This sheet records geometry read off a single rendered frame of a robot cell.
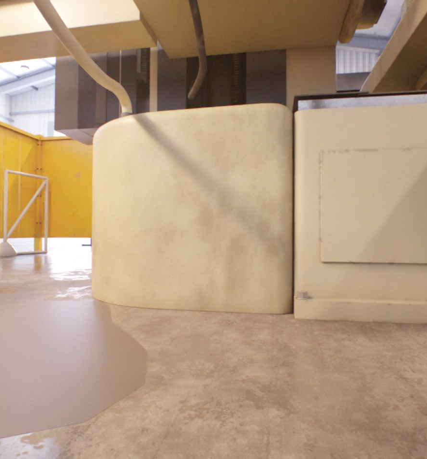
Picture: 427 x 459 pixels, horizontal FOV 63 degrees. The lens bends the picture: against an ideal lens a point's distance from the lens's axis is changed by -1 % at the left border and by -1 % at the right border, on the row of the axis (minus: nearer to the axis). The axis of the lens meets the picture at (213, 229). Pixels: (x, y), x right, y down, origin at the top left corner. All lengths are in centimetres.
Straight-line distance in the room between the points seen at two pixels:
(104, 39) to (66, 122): 51
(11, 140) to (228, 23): 283
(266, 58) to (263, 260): 107
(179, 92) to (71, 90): 57
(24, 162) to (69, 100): 214
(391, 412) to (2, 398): 52
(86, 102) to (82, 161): 205
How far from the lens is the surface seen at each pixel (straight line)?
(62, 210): 405
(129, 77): 192
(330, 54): 181
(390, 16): 1525
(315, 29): 169
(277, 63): 178
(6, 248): 366
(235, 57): 185
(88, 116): 195
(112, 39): 170
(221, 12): 155
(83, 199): 392
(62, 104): 205
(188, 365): 64
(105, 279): 119
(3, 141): 389
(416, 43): 144
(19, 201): 398
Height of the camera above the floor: 23
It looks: level
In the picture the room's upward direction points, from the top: straight up
